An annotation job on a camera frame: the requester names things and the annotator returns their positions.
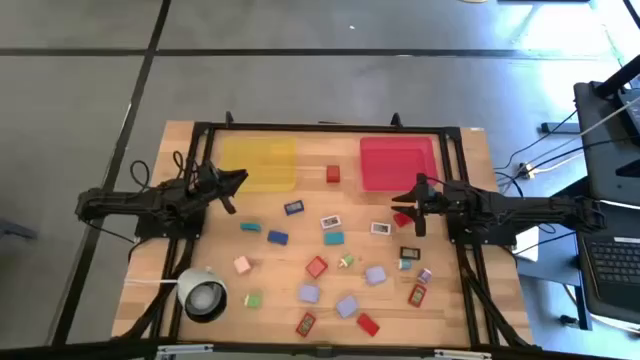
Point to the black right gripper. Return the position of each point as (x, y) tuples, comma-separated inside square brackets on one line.
[(435, 202)]

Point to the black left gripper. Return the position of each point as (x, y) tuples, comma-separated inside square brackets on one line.
[(207, 190)]

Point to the white framed small device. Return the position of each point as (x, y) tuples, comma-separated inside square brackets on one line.
[(330, 222), (380, 228)]

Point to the teal rectangular case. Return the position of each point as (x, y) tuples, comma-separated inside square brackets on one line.
[(250, 227), (334, 238)]

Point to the black framed small device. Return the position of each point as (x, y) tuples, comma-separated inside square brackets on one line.
[(410, 253)]

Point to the small blue white charger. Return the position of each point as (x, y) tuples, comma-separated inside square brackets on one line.
[(405, 264)]

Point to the blue rectangular case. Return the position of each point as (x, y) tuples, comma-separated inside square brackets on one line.
[(277, 237)]

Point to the blue framed small device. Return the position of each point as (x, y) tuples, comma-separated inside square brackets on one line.
[(294, 207)]

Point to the small purple white charger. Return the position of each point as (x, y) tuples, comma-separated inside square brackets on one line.
[(424, 276)]

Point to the pale pink wall charger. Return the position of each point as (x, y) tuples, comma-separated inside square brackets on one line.
[(242, 265)]

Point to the lilac wall charger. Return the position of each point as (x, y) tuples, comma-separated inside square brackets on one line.
[(375, 275), (309, 293), (347, 306)]

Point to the green and white charger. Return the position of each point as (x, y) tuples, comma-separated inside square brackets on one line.
[(347, 260)]

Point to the red framed small device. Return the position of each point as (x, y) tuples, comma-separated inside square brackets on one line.
[(417, 295), (305, 324)]

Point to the dark red cube charger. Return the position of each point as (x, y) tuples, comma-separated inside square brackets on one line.
[(333, 174)]

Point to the green wall charger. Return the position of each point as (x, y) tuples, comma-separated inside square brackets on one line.
[(254, 300)]

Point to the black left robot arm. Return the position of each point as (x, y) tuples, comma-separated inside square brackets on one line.
[(125, 202)]

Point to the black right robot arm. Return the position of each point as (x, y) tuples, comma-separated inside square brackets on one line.
[(525, 207)]

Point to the yellow translucent plastic bin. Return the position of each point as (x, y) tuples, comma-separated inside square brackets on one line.
[(260, 165)]

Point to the red translucent plastic bin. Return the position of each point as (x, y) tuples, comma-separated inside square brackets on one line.
[(390, 162)]

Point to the white round lamp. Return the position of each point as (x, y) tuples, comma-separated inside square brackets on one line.
[(200, 297)]

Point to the white power plug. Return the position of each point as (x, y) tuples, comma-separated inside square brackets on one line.
[(527, 171)]

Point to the white paper sheet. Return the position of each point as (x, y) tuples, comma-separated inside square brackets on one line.
[(529, 247)]

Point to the red rectangular case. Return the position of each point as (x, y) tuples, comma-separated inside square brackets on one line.
[(368, 324)]

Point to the black equipment cart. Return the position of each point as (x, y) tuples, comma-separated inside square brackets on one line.
[(600, 150)]

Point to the black laptop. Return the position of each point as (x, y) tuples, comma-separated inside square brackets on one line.
[(615, 260)]

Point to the grey chair foot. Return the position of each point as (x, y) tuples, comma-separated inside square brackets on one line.
[(15, 230)]

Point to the black aluminium table frame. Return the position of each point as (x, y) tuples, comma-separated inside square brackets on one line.
[(325, 128)]

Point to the silver metal bracket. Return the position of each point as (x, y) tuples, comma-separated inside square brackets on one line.
[(185, 348), (462, 354)]

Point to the black camera bracket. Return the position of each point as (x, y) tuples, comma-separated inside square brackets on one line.
[(324, 350)]

